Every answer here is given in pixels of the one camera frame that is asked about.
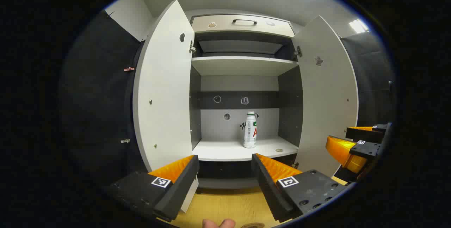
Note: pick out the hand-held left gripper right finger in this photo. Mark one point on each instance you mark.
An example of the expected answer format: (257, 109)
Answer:
(267, 189)

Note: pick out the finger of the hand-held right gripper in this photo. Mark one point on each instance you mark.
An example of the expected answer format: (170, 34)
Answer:
(368, 148)
(364, 135)

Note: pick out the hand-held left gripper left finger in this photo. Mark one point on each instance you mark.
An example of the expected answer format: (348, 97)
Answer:
(179, 189)

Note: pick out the round brown coaster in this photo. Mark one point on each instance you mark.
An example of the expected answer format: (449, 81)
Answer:
(252, 225)

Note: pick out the white cabinet door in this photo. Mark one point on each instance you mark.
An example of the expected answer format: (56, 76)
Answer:
(327, 108)
(162, 90)

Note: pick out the white bottle with green band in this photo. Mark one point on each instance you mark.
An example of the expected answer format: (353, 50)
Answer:
(249, 133)

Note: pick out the white and grey cabinet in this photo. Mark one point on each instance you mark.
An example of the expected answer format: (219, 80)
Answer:
(232, 125)

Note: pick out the beige cabinet drawer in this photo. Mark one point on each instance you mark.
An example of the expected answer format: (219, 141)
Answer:
(225, 27)

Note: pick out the black backdrop cloth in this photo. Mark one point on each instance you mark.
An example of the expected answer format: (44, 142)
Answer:
(370, 73)
(98, 97)

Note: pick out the small ceiling light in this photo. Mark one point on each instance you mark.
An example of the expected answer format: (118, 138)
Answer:
(358, 26)

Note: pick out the pink cloth clip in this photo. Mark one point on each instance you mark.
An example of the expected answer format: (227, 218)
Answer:
(129, 69)

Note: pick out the black cloth clip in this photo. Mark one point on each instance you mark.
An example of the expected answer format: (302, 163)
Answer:
(110, 14)

